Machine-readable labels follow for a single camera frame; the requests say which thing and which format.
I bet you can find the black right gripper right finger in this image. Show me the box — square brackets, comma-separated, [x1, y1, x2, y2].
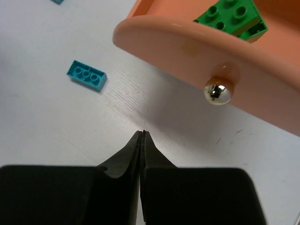
[140, 130, 176, 222]

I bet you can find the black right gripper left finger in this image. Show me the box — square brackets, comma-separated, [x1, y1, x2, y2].
[96, 131, 142, 225]

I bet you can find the orange drawer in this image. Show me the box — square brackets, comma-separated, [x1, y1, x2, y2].
[112, 0, 300, 135]

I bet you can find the long green lego brick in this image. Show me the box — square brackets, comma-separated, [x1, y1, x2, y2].
[238, 7, 268, 43]

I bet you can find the small dark green lego brick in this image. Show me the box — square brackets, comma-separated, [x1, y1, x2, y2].
[194, 0, 262, 36]

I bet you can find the gold drawer knob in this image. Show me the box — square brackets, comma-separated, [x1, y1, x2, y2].
[203, 77, 234, 105]

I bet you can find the long teal lego brick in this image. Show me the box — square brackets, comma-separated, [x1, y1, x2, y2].
[67, 60, 107, 92]

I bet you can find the small teal lego brick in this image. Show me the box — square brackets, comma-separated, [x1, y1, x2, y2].
[51, 0, 64, 5]

